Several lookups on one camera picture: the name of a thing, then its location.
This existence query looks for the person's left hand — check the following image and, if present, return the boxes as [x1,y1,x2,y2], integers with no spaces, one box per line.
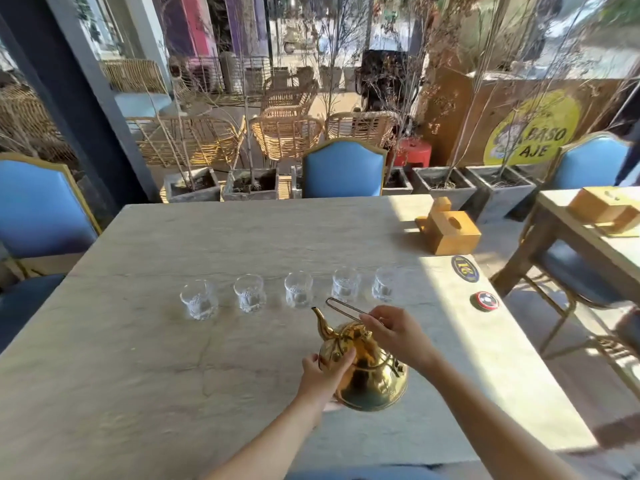
[296,347,358,413]

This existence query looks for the person's right hand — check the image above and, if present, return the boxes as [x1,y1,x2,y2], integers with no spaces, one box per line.
[359,305,444,381]

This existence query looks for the gold metal teapot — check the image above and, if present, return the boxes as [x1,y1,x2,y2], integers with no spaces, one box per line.
[310,297,409,413]

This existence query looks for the person's right forearm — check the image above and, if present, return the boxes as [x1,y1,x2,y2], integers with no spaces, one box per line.
[424,356,587,480]

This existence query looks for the person's left forearm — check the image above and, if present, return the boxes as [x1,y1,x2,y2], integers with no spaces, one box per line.
[204,394,327,480]

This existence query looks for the small clear glass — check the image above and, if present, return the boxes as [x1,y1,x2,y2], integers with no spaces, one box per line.
[284,271,314,309]
[179,280,219,321]
[233,274,266,314]
[331,267,362,303]
[371,267,398,303]

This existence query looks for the dark round table badge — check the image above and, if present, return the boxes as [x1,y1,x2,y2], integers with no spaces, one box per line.
[451,255,480,284]

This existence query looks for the red round table badge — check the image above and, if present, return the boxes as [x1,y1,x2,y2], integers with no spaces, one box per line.
[469,291,500,313]

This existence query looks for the wooden tissue box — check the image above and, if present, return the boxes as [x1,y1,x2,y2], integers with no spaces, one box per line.
[414,196,482,257]
[566,186,640,239]

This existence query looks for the grey concrete planter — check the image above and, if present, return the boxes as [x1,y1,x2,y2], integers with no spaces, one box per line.
[412,166,478,211]
[222,168,280,202]
[381,167,414,197]
[465,165,538,224]
[163,167,222,204]

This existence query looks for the blue gold-framed chair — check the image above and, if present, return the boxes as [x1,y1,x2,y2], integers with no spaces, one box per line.
[0,153,102,353]
[519,131,640,390]
[301,138,389,199]

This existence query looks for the red stool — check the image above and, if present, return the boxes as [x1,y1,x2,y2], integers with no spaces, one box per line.
[398,138,433,169]

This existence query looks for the rattan chair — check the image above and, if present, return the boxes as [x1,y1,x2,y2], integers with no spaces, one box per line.
[126,114,247,169]
[260,76,320,118]
[325,111,399,149]
[249,114,326,164]

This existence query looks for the brown wooden board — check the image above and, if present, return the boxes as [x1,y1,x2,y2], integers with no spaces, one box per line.
[424,69,628,169]

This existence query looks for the stone-top side table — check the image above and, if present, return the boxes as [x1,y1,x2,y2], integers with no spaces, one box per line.
[491,187,640,318]

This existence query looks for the yellow round sign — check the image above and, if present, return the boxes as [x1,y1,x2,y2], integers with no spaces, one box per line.
[483,89,583,167]

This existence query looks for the rattan bench with cushion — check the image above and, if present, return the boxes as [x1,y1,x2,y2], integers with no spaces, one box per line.
[99,58,176,120]

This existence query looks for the dark window frame post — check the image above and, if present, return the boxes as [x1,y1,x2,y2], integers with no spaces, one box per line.
[0,0,173,205]

